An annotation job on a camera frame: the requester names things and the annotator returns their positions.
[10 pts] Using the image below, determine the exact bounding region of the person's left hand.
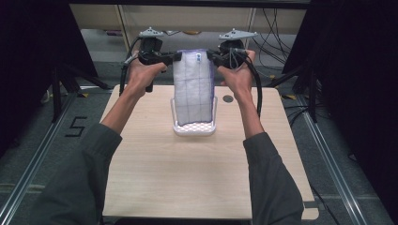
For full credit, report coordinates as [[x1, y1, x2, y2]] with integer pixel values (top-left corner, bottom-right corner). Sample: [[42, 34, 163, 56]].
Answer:
[[126, 57, 169, 98]]

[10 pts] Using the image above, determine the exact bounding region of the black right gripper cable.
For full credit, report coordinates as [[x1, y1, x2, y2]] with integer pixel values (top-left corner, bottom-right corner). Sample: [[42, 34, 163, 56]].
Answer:
[[243, 56, 264, 119]]

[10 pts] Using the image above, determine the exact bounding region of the black curtain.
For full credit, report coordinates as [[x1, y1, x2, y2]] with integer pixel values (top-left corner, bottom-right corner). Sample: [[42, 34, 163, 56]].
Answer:
[[0, 0, 99, 158], [281, 0, 398, 218]]

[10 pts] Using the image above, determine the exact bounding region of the aluminium floor rail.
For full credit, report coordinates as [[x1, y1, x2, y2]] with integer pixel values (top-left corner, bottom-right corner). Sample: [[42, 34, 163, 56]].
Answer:
[[0, 93, 80, 225], [296, 94, 369, 225]]

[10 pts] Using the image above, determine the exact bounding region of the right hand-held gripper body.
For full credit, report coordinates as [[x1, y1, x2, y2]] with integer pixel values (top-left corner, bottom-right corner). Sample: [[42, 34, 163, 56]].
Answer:
[[218, 28, 259, 68]]

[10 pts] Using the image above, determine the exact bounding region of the person's right hand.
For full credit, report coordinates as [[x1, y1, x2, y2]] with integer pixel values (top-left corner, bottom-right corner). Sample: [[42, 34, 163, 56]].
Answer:
[[217, 49, 257, 103]]

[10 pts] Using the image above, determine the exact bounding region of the white plastic rack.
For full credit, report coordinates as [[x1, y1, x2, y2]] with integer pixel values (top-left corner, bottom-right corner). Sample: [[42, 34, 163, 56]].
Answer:
[[170, 96, 219, 137]]

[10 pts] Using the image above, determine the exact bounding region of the beige cabinet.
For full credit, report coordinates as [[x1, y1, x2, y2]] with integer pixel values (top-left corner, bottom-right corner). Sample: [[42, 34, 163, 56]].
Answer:
[[69, 3, 308, 36]]

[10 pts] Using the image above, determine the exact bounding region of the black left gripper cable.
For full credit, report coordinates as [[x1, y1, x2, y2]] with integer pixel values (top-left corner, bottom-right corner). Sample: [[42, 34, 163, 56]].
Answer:
[[118, 37, 141, 97]]

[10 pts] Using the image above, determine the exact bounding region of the bundle of black hanging cables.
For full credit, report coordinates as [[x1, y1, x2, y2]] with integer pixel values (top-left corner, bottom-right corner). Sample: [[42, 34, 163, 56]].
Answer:
[[253, 8, 299, 69]]

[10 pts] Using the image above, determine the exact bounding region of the black metal stand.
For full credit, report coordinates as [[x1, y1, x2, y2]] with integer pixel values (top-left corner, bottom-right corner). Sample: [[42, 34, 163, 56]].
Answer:
[[51, 63, 111, 124], [268, 66, 319, 124]]

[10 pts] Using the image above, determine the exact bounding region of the white cloth with purple edging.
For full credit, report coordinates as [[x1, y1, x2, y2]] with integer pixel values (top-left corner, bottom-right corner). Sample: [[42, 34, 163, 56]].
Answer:
[[173, 49, 216, 127]]

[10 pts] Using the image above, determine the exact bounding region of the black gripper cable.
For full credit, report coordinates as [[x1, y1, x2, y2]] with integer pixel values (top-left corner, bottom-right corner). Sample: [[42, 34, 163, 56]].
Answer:
[[243, 56, 264, 119], [118, 37, 141, 97]]

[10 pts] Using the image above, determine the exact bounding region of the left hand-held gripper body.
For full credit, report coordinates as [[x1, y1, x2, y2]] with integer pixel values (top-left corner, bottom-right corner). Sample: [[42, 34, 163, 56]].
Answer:
[[136, 26, 167, 68]]

